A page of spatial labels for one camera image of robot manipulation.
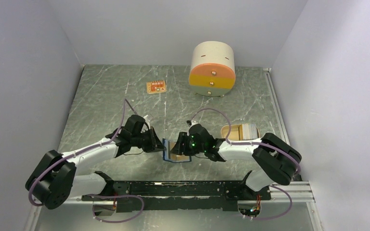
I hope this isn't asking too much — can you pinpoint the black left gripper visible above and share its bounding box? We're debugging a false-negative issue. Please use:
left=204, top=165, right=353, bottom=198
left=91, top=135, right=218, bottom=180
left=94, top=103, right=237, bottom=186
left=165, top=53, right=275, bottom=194
left=132, top=126, right=166, bottom=153

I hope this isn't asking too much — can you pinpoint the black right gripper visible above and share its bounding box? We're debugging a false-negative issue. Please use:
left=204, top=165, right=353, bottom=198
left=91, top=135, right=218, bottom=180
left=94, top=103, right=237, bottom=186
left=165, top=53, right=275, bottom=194
left=170, top=131, right=206, bottom=156

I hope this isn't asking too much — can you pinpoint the blue card holder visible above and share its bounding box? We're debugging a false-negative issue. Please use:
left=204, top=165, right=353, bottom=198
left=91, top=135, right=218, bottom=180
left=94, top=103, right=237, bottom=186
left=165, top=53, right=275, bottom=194
left=162, top=138, right=192, bottom=163

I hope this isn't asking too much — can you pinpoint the stack of credit cards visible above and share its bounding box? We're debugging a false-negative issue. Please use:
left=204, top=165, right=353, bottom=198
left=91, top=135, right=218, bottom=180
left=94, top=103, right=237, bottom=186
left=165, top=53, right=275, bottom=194
left=238, top=123, right=259, bottom=140

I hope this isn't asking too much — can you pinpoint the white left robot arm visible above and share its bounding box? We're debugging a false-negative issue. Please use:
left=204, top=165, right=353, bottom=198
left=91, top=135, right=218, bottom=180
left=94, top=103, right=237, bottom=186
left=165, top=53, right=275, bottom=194
left=25, top=115, right=164, bottom=209

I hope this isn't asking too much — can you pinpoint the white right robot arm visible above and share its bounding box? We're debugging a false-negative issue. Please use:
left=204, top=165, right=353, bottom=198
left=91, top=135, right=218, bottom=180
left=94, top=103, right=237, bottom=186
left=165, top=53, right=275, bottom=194
left=169, top=123, right=302, bottom=199

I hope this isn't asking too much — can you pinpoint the beige card tray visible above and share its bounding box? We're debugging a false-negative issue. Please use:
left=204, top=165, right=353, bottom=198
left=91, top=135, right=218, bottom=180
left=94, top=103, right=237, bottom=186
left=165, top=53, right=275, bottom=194
left=221, top=124, right=261, bottom=141

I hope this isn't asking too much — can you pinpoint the orange patterned card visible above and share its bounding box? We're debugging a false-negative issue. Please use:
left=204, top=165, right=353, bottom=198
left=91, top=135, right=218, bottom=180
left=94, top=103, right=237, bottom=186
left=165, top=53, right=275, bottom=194
left=146, top=80, right=167, bottom=94

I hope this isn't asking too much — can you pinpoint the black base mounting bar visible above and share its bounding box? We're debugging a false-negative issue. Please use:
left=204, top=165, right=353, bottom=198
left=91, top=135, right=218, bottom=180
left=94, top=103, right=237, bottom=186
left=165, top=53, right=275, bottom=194
left=82, top=180, right=272, bottom=214

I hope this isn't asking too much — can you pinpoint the round pastel drawer cabinet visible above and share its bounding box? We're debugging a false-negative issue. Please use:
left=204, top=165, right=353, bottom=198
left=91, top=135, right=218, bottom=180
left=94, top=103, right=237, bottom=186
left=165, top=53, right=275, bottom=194
left=188, top=41, right=236, bottom=97

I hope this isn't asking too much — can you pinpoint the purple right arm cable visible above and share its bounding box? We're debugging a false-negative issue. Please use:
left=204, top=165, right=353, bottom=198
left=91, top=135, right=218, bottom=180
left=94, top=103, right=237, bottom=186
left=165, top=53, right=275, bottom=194
left=186, top=108, right=302, bottom=221

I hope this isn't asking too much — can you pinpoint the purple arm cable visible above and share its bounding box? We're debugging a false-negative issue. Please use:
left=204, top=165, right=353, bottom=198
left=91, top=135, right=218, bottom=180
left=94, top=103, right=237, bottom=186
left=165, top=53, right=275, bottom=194
left=186, top=108, right=302, bottom=221
left=27, top=99, right=146, bottom=223

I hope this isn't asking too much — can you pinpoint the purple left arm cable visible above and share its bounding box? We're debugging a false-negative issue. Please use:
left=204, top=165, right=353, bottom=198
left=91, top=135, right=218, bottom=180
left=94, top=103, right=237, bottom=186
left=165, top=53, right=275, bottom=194
left=27, top=99, right=146, bottom=223

